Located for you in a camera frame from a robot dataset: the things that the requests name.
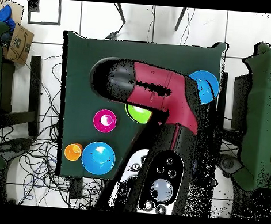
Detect large green bowl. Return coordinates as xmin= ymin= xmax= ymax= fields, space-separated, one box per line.
xmin=123 ymin=103 xmax=154 ymax=125

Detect crimson small bowl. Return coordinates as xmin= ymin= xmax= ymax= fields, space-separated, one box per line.
xmin=92 ymin=108 xmax=119 ymax=134

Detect dark green tablecloth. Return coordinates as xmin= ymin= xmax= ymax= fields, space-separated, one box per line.
xmin=53 ymin=30 xmax=228 ymax=188

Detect large blue bowl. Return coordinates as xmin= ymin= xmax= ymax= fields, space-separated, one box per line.
xmin=187 ymin=69 xmax=222 ymax=106
xmin=80 ymin=139 xmax=117 ymax=176

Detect orange cup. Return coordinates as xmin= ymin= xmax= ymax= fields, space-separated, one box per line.
xmin=63 ymin=142 xmax=83 ymax=162

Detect black power adapter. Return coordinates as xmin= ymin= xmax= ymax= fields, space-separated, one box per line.
xmin=105 ymin=31 xmax=119 ymax=41

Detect black power brick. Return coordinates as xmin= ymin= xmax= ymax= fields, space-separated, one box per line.
xmin=68 ymin=176 xmax=83 ymax=200

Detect black tripod leg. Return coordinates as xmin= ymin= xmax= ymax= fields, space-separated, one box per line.
xmin=112 ymin=3 xmax=128 ymax=24
xmin=174 ymin=7 xmax=188 ymax=32

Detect black equipment box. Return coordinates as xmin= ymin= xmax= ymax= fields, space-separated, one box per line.
xmin=230 ymin=73 xmax=253 ymax=132

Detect grey stand base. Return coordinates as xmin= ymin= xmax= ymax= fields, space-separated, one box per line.
xmin=217 ymin=153 xmax=245 ymax=179

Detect cardboard box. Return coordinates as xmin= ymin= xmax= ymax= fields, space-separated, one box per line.
xmin=2 ymin=22 xmax=36 ymax=66

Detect blue cloth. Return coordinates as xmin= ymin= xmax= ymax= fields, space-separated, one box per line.
xmin=0 ymin=3 xmax=18 ymax=31

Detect black cable tangle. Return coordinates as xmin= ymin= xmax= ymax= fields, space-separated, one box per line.
xmin=0 ymin=49 xmax=114 ymax=211

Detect black bench frame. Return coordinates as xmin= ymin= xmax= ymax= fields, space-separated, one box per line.
xmin=0 ymin=53 xmax=44 ymax=138

